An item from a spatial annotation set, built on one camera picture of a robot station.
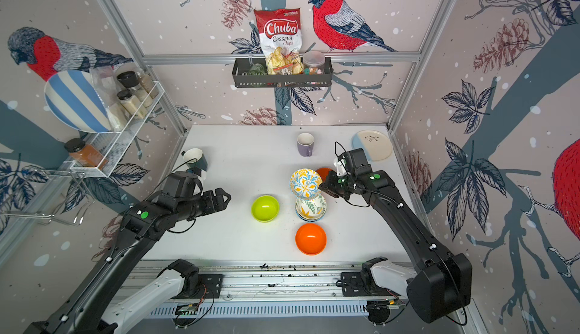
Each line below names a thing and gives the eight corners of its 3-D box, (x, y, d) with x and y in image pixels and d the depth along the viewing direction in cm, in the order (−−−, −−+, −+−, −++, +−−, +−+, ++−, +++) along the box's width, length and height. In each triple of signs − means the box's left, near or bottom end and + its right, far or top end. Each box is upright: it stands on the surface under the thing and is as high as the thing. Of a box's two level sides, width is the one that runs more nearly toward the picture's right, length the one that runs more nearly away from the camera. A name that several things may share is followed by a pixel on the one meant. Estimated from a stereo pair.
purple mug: (293, 158, 110) (293, 146, 103) (299, 143, 117) (299, 131, 110) (310, 161, 109) (311, 149, 102) (314, 146, 115) (315, 134, 108)
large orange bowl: (295, 256, 81) (295, 253, 77) (295, 227, 87) (295, 223, 84) (326, 256, 81) (327, 253, 77) (324, 227, 87) (325, 223, 84)
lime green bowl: (251, 222, 88) (250, 219, 85) (254, 199, 95) (253, 195, 92) (278, 222, 88) (278, 219, 85) (280, 199, 95) (279, 195, 92)
